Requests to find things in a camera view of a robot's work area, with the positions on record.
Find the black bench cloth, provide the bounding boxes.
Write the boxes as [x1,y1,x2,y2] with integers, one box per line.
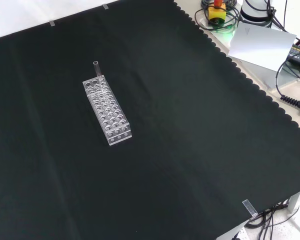
[0,0,300,240]

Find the clear acrylic test tube rack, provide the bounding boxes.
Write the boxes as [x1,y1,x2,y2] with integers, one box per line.
[82,74,133,147]

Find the clear tape strip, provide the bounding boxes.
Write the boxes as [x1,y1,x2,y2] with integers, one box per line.
[241,198,259,219]

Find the black looped cable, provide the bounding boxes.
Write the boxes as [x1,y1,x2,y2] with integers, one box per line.
[194,0,241,32]

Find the clear glass test tube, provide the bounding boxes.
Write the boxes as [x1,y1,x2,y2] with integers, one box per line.
[92,60,105,85]

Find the yellow emergency stop button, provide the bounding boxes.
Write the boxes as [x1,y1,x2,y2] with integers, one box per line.
[207,0,227,25]

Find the black ribbed cable connector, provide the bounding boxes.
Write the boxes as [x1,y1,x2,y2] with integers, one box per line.
[279,94,300,117]

